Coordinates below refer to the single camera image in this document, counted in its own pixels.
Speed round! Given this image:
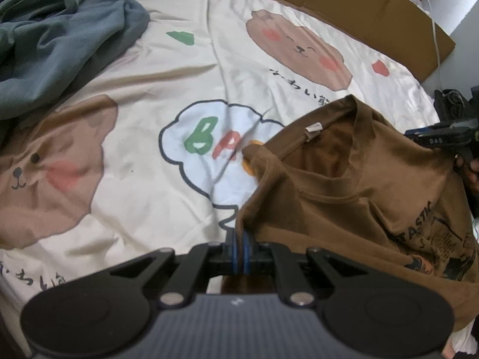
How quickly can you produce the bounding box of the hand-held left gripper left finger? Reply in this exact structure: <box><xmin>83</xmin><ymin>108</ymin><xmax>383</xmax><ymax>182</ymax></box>
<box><xmin>106</xmin><ymin>228</ymin><xmax>240</xmax><ymax>310</ymax></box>

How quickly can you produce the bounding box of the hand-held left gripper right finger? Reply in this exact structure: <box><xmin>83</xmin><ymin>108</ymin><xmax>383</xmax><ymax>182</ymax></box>
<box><xmin>240</xmin><ymin>230</ymin><xmax>371</xmax><ymax>310</ymax></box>

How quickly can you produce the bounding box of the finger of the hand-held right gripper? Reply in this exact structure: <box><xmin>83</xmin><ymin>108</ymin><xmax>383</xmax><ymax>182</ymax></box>
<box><xmin>404</xmin><ymin>125</ymin><xmax>427</xmax><ymax>144</ymax></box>

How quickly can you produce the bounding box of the brown printed t-shirt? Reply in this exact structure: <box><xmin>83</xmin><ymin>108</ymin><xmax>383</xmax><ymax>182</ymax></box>
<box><xmin>219</xmin><ymin>95</ymin><xmax>479</xmax><ymax>339</ymax></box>

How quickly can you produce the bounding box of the blue-grey sweatshirt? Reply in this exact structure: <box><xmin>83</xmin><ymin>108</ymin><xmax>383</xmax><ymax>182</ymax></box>
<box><xmin>0</xmin><ymin>0</ymin><xmax>150</xmax><ymax>120</ymax></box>

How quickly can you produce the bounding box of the person's right hand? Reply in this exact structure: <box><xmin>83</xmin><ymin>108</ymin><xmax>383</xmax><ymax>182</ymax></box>
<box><xmin>454</xmin><ymin>153</ymin><xmax>479</xmax><ymax>197</ymax></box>

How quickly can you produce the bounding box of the flattened cardboard sheet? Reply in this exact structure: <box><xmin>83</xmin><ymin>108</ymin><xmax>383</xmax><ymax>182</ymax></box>
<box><xmin>204</xmin><ymin>0</ymin><xmax>456</xmax><ymax>83</ymax></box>

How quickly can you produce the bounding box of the cream bear print bedsheet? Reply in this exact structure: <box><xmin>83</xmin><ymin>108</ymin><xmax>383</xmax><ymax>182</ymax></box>
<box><xmin>0</xmin><ymin>0</ymin><xmax>442</xmax><ymax>331</ymax></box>

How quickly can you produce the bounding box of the white power cable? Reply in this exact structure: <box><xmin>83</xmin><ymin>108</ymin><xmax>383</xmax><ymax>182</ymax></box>
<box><xmin>410</xmin><ymin>0</ymin><xmax>445</xmax><ymax>94</ymax></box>

